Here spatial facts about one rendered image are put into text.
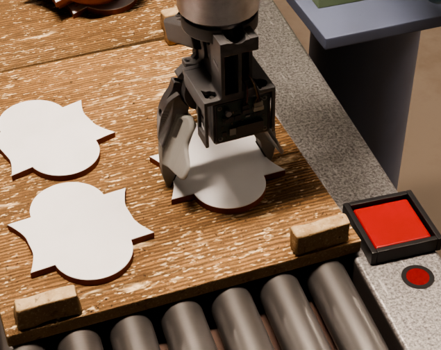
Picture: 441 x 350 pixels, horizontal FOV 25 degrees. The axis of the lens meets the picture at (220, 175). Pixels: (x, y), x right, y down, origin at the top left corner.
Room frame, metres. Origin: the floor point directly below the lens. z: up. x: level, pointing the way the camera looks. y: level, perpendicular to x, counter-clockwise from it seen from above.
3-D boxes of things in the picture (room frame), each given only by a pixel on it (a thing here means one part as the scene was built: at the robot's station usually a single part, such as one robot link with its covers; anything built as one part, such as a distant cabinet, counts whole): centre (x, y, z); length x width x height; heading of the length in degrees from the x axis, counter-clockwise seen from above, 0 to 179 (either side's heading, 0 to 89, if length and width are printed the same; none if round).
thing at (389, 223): (0.74, -0.17, 0.92); 0.06 x 0.06 x 0.01; 17
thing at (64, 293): (0.61, 0.15, 0.95); 0.06 x 0.02 x 0.03; 110
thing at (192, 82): (0.79, 0.00, 1.08); 0.09 x 0.08 x 0.12; 21
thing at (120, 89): (0.84, 0.10, 0.93); 0.41 x 0.35 x 0.02; 20
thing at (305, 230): (0.70, -0.10, 0.95); 0.06 x 0.02 x 0.03; 110
